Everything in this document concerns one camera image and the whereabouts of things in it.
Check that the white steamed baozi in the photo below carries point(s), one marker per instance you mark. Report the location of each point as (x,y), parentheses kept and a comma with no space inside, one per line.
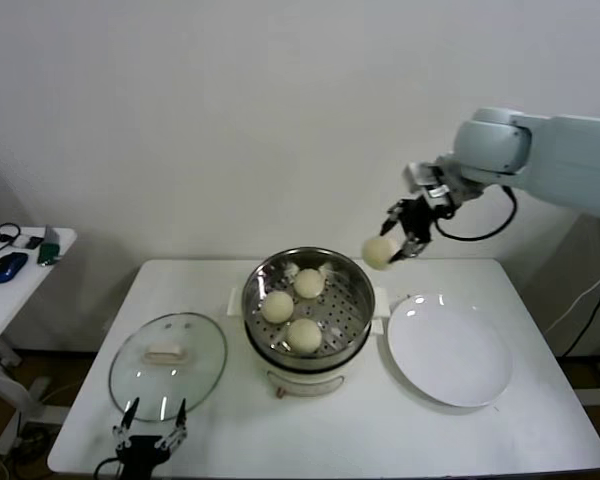
(278,307)
(377,252)
(304,336)
(309,283)

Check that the round glass pot lid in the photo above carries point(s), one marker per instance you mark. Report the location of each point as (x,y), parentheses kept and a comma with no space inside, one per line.
(167,367)

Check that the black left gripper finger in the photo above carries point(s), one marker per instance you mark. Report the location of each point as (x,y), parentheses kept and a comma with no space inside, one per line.
(126,427)
(177,430)

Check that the cream electric cooker base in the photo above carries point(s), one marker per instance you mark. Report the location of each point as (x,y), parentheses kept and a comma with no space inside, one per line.
(305,382)

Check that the white round plate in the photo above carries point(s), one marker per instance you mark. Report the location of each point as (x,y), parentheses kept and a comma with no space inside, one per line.
(445,350)

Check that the small black box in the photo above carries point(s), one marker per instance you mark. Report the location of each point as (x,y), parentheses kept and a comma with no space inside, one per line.
(33,244)

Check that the white side table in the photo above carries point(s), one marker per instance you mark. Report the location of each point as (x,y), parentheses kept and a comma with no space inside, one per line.
(10,310)

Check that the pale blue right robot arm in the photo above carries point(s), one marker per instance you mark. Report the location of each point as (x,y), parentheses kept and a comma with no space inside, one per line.
(555,150)

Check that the stainless steel steamer basket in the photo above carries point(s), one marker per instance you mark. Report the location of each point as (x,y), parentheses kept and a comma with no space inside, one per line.
(347,305)

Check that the blue computer mouse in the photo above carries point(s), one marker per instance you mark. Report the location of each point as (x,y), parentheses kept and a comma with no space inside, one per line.
(8,267)

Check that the green grey handheld device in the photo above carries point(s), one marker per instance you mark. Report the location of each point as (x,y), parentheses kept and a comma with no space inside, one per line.
(49,252)

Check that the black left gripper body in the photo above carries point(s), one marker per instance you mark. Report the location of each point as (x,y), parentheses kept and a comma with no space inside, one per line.
(142,455)

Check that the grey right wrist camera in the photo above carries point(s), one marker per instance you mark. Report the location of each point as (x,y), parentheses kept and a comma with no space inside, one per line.
(422,176)

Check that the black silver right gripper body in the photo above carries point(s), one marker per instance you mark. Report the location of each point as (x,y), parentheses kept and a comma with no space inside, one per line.
(440,200)

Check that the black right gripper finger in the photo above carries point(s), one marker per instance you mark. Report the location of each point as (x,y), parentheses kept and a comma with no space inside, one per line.
(410,248)
(391,217)

